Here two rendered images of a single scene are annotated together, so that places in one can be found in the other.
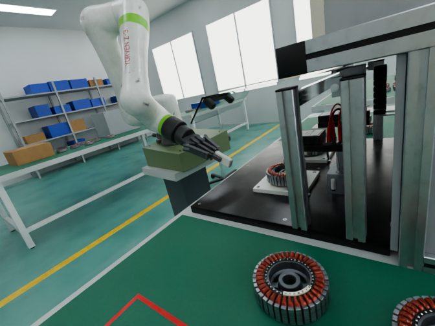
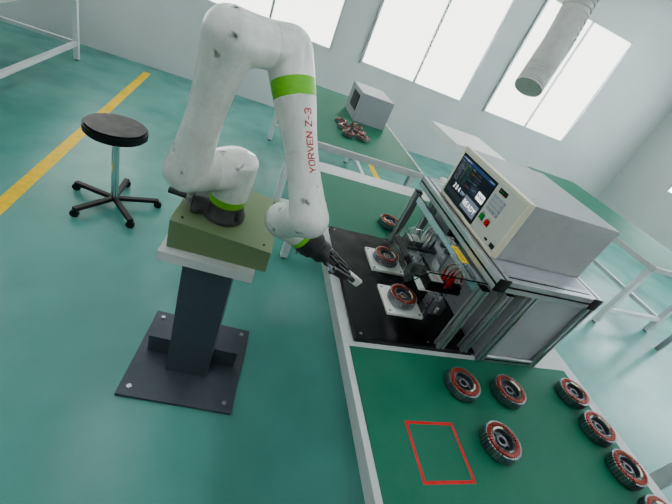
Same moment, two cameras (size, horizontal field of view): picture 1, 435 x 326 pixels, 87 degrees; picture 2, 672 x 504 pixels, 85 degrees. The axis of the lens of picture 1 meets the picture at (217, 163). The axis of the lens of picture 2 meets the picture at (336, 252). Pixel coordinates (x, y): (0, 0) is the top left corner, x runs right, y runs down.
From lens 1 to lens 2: 1.14 m
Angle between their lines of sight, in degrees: 58
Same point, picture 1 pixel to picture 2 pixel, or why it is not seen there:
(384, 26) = (534, 289)
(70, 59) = not seen: outside the picture
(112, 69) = (217, 117)
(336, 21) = (504, 253)
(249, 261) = (431, 376)
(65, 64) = not seen: outside the picture
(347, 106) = (502, 304)
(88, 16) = (247, 41)
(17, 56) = not seen: outside the picture
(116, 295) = (394, 428)
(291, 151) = (465, 314)
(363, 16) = (513, 257)
